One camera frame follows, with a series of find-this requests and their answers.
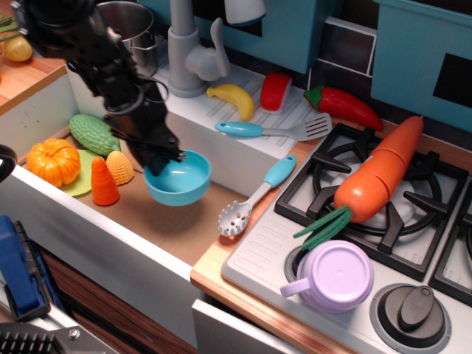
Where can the grey toy faucet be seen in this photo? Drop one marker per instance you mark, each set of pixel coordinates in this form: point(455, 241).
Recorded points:
point(192, 65)

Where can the teal plastic bowl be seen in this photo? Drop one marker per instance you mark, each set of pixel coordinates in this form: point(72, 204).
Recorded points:
point(180, 183)

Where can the grey stove knob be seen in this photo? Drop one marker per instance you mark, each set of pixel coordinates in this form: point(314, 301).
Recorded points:
point(410, 319)

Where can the orange toy pumpkin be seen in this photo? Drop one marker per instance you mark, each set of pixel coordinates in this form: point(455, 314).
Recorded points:
point(55, 161)

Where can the grey spatula teal handle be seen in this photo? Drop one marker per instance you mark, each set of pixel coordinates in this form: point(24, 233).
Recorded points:
point(314, 128)

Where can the yellow toy lemon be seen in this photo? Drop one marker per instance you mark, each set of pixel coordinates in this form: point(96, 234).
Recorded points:
point(17, 49)

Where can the red toy chili pepper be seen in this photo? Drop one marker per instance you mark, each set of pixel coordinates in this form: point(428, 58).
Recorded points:
point(344, 105)

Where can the small orange toy carrot tip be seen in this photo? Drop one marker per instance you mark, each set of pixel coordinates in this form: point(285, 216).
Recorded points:
point(104, 189)

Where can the slotted spoon teal handle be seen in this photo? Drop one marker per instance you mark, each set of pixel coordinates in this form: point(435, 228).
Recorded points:
point(235, 217)

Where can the yellow toy banana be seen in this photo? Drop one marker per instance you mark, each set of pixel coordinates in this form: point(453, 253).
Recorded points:
point(236, 96)

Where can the yellow toy corn piece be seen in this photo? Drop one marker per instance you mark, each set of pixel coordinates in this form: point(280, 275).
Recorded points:
point(120, 167)

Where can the light green plate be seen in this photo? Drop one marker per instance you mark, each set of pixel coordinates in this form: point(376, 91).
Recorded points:
point(82, 183)

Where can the large orange toy carrot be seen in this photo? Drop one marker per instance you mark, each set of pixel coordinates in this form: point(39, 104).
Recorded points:
point(371, 187)

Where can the blue black clamp device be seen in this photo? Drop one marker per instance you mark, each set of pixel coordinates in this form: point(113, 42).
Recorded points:
point(27, 295)

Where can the teal cabinet box right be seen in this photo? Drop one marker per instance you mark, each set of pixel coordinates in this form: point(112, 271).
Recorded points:
point(422, 60)

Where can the lilac plastic cup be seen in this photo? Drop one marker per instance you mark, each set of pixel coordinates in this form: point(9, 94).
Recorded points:
point(335, 277)

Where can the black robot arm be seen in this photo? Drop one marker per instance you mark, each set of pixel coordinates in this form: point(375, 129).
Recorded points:
point(77, 32)

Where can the green toy bitter gourd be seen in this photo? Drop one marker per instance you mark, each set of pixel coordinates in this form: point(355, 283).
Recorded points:
point(92, 133)

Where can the red toy sushi piece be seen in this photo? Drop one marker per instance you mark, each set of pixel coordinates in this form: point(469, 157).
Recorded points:
point(274, 92)

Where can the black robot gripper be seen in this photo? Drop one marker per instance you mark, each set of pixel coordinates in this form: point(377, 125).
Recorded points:
point(141, 122)

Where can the stainless steel pot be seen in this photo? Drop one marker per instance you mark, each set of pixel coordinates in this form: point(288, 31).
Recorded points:
point(134, 23)

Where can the black stove grate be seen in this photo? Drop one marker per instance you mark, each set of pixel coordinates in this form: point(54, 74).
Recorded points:
point(406, 235)

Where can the white blue hanging cup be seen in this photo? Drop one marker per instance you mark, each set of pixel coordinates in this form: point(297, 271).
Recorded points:
point(244, 12)

